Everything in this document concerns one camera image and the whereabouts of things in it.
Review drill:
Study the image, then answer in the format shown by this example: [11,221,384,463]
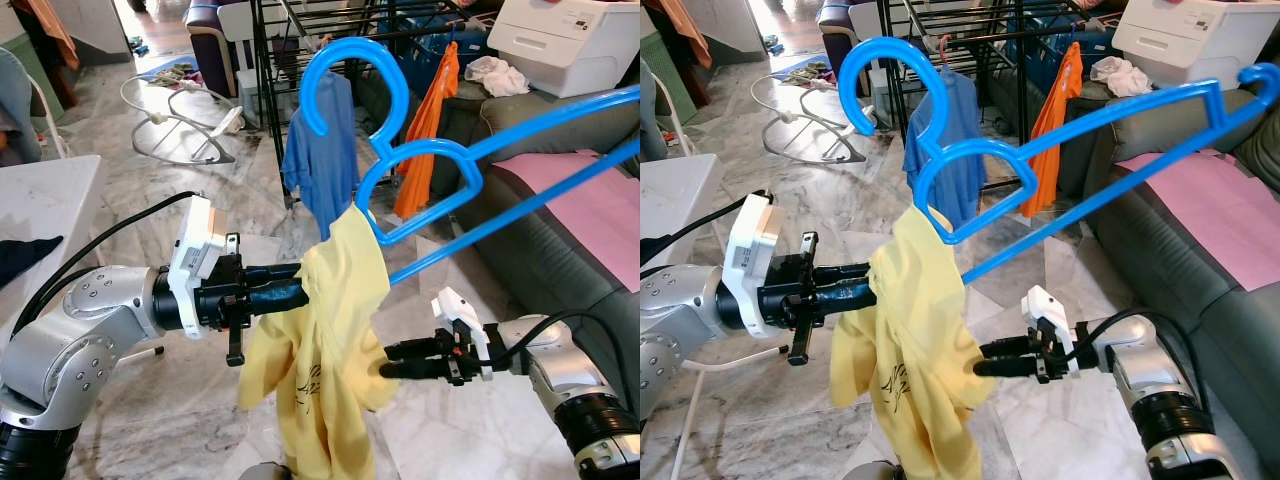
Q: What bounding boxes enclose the pink sofa mat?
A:
[490,150,641,293]
[1115,150,1280,293]

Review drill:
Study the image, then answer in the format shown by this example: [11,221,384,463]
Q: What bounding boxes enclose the blue t-shirt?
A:
[282,68,358,243]
[903,66,988,234]

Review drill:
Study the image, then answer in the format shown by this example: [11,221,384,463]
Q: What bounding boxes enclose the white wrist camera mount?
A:
[1022,285,1083,383]
[167,195,228,341]
[432,287,494,383]
[722,192,788,341]

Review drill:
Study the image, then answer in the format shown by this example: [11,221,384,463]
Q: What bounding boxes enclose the white baby bouncer frame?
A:
[120,72,247,167]
[750,72,883,165]

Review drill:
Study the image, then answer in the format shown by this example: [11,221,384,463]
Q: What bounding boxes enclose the black metal drying rack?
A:
[878,0,1123,198]
[250,0,503,203]

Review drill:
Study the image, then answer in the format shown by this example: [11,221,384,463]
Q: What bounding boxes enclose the light blue chair cushion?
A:
[0,45,46,167]
[640,58,667,163]

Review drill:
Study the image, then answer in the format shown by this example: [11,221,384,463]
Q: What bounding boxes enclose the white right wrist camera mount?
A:
[1022,285,1083,383]
[432,287,494,383]

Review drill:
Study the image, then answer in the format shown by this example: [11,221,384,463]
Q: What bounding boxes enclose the blue plastic clothes hanger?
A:
[838,37,1280,288]
[298,37,641,288]

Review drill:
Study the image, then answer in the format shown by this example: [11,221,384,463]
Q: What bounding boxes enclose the green leather sofa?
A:
[355,45,641,403]
[985,40,1280,480]

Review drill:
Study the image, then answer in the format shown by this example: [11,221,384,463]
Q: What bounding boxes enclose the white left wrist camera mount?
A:
[722,192,788,341]
[167,195,228,341]

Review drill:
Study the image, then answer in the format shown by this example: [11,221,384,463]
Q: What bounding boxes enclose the orange shirt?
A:
[393,42,462,220]
[1020,42,1085,219]

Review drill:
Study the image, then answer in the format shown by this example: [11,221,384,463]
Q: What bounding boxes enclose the yellow t-shirt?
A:
[237,205,403,480]
[830,205,999,480]

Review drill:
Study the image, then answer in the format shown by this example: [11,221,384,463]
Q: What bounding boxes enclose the white crumpled cloth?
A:
[1090,55,1151,99]
[465,55,530,99]

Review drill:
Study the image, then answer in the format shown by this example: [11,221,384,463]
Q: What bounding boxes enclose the white appliance box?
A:
[1112,0,1273,93]
[487,0,641,99]

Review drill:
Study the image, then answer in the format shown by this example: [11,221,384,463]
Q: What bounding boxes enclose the white folding table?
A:
[640,152,793,480]
[0,155,166,363]

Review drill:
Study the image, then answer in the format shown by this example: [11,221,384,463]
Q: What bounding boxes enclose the purple armchair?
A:
[183,0,253,98]
[815,0,879,98]

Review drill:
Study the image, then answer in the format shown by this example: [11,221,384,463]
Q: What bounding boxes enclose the orange hanging cloth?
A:
[655,0,715,71]
[10,0,83,73]

